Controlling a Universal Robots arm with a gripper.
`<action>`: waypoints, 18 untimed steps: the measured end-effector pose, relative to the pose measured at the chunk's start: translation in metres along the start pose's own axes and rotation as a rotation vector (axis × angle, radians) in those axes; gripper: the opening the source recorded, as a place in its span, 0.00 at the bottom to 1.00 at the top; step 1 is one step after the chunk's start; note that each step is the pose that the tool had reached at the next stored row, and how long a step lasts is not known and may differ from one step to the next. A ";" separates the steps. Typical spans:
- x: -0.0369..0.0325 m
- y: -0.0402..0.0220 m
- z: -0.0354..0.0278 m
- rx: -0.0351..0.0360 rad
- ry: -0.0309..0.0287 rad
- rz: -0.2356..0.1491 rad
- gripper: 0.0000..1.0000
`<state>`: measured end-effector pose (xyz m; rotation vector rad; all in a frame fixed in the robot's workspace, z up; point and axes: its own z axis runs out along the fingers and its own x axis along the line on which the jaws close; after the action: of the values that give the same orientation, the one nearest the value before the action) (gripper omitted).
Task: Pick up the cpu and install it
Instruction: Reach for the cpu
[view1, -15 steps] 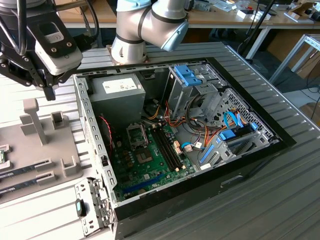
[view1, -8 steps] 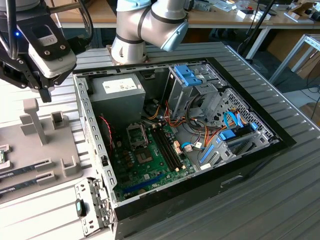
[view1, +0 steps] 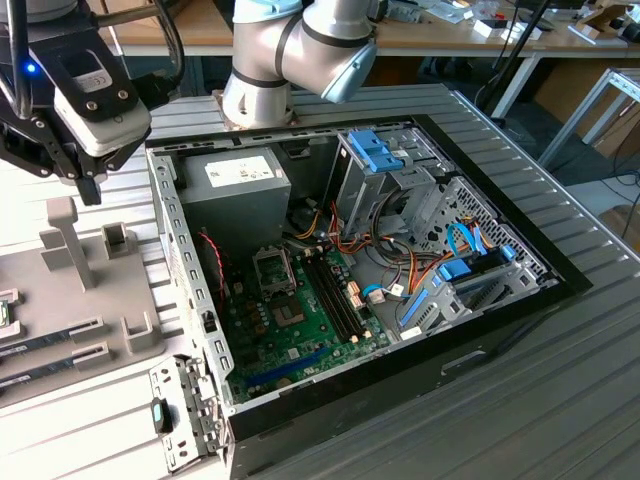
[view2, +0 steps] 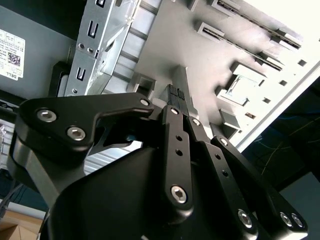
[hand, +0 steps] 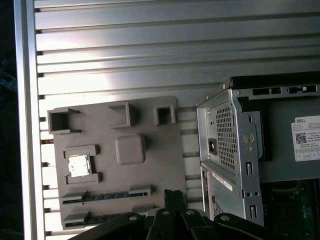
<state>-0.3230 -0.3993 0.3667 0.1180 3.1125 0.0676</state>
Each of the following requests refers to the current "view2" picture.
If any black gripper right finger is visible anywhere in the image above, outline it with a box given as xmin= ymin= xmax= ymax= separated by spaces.
xmin=176 ymin=87 xmax=310 ymax=240

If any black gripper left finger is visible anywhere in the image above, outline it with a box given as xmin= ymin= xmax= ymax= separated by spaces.
xmin=6 ymin=84 xmax=196 ymax=214

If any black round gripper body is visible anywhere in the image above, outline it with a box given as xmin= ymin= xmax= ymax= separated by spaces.
xmin=39 ymin=146 xmax=242 ymax=240

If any small square CPU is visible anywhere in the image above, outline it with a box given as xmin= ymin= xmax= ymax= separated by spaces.
xmin=217 ymin=73 xmax=266 ymax=107

